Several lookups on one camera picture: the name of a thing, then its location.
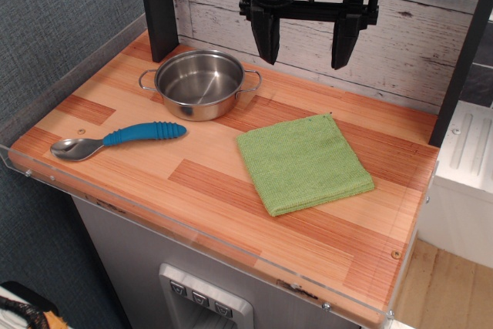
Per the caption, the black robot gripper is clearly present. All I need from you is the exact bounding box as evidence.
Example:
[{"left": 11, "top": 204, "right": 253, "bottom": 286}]
[{"left": 239, "top": 0, "right": 379, "bottom": 69}]

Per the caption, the blue handled metal spoon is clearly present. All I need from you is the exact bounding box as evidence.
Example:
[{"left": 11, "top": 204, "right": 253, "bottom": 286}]
[{"left": 50, "top": 122, "right": 187, "bottom": 162}]

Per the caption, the stainless steel pot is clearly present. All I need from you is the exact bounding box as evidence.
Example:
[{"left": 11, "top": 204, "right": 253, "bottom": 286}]
[{"left": 138, "top": 49, "right": 263, "bottom": 122}]

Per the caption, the green folded cloth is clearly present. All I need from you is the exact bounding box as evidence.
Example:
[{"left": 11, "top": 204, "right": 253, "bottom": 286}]
[{"left": 236, "top": 113, "right": 374, "bottom": 217}]

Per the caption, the white toy sink unit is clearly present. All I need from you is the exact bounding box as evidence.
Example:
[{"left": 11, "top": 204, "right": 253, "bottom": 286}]
[{"left": 417, "top": 101, "right": 492, "bottom": 267}]

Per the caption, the grey toy fridge cabinet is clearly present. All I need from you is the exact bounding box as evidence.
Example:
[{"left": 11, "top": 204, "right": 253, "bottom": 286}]
[{"left": 74, "top": 198, "right": 357, "bottom": 328}]

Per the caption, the silver dispenser button panel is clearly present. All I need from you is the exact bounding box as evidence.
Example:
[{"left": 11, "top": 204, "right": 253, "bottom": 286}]
[{"left": 159, "top": 264, "right": 255, "bottom": 328}]

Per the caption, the clear acrylic edge guard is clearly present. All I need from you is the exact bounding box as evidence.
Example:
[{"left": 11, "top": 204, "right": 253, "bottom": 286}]
[{"left": 10, "top": 35, "right": 438, "bottom": 328}]

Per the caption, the black and orange object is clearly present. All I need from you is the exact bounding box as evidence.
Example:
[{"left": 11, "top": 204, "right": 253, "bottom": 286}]
[{"left": 1, "top": 281, "right": 70, "bottom": 328}]

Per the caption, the black vertical post right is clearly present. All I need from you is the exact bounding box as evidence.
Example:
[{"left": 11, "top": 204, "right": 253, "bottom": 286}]
[{"left": 428, "top": 0, "right": 492, "bottom": 148}]

